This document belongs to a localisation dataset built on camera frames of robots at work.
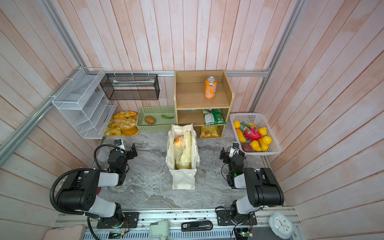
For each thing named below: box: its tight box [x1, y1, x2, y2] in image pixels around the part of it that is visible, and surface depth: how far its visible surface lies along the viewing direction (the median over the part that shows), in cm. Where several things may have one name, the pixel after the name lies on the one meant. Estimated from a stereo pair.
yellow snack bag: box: [200, 125, 219, 138], surface depth 106 cm
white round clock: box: [268, 212, 294, 240], surface depth 71 cm
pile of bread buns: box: [104, 110, 139, 137], surface depth 108 cm
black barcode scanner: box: [181, 220, 213, 232], surface depth 70 cm
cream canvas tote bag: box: [166, 123, 201, 190], surface depth 76 cm
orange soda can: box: [204, 76, 218, 99], surface depth 80 cm
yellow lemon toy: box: [262, 135, 272, 145], surface depth 97 cm
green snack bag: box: [202, 108, 227, 126], surface depth 94 cm
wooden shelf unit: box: [174, 69, 235, 139], surface depth 92 cm
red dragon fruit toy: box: [239, 121, 261, 140], surface depth 100 cm
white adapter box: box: [149, 221, 170, 240], surface depth 69 cm
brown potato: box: [144, 115, 156, 124], surface depth 116 cm
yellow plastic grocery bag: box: [173, 130, 192, 170], surface depth 83 cm
